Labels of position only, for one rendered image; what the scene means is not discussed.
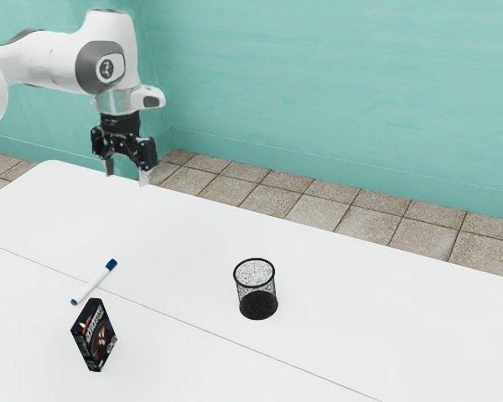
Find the dark printed carton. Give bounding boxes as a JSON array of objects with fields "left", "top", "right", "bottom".
[{"left": 70, "top": 297, "right": 118, "bottom": 373}]

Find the white marker with blue cap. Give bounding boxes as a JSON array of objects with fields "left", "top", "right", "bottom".
[{"left": 70, "top": 258, "right": 119, "bottom": 307}]

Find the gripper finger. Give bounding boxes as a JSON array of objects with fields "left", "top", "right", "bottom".
[
  {"left": 132, "top": 136, "right": 158, "bottom": 188},
  {"left": 91, "top": 126, "right": 115, "bottom": 178}
]

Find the black mesh pen holder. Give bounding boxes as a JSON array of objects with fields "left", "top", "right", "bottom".
[{"left": 232, "top": 257, "right": 279, "bottom": 322}]

